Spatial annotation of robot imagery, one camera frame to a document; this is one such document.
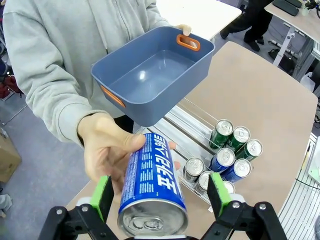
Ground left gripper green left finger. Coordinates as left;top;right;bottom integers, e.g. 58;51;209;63
37;174;118;240

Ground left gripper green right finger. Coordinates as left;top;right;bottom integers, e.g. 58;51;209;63
197;172;288;240

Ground black Pepsi can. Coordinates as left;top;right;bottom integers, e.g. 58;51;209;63
183;156;205;183
223;181;236;195
194;170;213;195

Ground blue Pocari Sweat can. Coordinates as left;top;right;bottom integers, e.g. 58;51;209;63
209;147;236;173
116;132;189;238
221;158;252;185

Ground green soda can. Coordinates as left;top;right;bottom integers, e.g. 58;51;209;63
208;119;235;150
226;125;251;154
234;138;264;163

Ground blue bin orange handles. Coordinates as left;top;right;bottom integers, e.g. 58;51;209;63
90;26;216;128

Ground person's right forearm gray sleeve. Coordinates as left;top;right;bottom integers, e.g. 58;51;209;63
9;37;118;142

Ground person's right hand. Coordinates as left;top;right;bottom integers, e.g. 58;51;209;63
77;116;182;195

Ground person's left hand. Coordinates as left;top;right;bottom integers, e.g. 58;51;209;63
174;24;193;37

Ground large brown cardboard box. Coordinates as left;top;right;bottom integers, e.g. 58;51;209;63
0;127;23;183

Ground red backpack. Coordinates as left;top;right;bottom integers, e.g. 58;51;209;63
0;74;24;99

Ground person in gray hoodie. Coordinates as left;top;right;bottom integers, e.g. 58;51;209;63
2;0;171;126

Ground person in black trousers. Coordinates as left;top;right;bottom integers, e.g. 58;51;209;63
219;0;274;52

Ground large white table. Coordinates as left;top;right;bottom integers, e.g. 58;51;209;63
154;0;243;41

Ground beige desk white legs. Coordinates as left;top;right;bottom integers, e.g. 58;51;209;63
264;0;320;66

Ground black keyboard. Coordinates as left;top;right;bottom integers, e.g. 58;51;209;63
272;0;300;17

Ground white wire can dispenser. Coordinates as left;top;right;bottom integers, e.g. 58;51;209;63
138;98;251;213

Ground metal frame chair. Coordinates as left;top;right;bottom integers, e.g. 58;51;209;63
0;94;28;126

